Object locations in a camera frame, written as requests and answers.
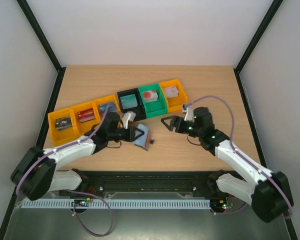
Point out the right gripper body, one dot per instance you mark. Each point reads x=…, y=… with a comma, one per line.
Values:
x=178, y=125

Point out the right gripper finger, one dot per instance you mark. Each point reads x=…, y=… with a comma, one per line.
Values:
x=172, y=119
x=173, y=127

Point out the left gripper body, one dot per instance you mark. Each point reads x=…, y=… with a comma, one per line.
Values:
x=126, y=137

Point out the black leather card holder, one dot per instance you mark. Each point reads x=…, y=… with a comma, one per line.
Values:
x=145, y=141

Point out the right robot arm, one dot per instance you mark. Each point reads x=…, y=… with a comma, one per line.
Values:
x=267, y=192

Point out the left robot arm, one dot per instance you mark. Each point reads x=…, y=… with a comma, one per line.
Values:
x=39, y=170

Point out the white patterned card stack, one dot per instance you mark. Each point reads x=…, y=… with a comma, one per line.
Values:
x=171, y=91

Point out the red circle card stack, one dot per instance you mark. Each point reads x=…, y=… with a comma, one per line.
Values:
x=150, y=96

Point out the blue card stack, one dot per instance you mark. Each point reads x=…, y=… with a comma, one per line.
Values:
x=109, y=106

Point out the teal card stack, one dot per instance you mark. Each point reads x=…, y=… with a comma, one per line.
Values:
x=128, y=101

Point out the right yellow bin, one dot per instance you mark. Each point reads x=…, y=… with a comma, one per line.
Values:
x=174, y=104

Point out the green bin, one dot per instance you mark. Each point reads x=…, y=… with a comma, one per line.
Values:
x=155, y=108

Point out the black bin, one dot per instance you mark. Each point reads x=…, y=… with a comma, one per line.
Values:
x=139, y=110

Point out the far left yellow bin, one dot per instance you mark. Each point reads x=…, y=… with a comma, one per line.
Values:
x=61, y=137

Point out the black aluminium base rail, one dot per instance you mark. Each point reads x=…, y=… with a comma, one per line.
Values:
x=195, y=183

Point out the white slotted cable duct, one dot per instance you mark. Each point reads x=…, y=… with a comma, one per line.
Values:
x=119, y=204

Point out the right frame post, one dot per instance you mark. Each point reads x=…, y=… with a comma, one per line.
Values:
x=268, y=17

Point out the frame post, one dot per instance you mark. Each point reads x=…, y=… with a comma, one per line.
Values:
x=268, y=17
x=32, y=20

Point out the left frame post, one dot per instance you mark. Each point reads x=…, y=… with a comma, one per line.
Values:
x=32, y=20

